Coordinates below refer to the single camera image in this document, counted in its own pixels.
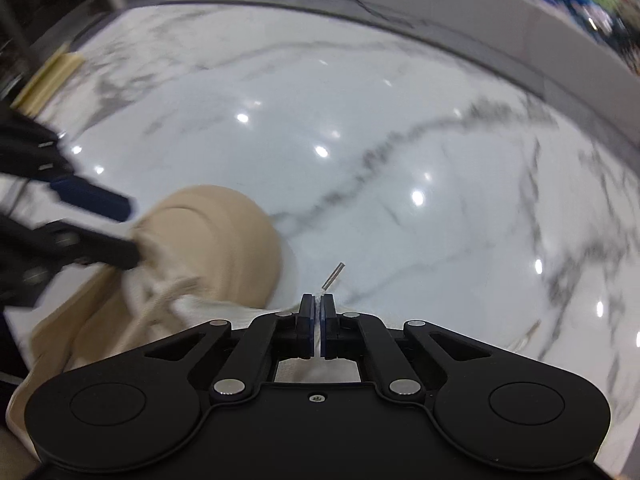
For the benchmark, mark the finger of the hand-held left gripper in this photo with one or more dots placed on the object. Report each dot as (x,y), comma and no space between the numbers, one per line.
(95,201)
(110,252)

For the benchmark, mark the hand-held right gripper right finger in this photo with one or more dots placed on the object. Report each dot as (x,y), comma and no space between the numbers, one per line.
(328,327)

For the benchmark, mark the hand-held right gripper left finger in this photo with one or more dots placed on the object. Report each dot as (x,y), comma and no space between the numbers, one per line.
(306,327)

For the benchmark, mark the cream shoelace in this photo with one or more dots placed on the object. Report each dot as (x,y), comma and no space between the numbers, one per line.
(334,276)

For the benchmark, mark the beige canvas shoe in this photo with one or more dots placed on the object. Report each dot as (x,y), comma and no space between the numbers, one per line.
(225,240)

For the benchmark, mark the pale yellow board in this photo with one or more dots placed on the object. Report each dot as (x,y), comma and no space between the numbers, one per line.
(47,82)

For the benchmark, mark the beige sofa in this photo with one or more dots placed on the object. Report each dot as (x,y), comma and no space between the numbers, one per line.
(12,460)

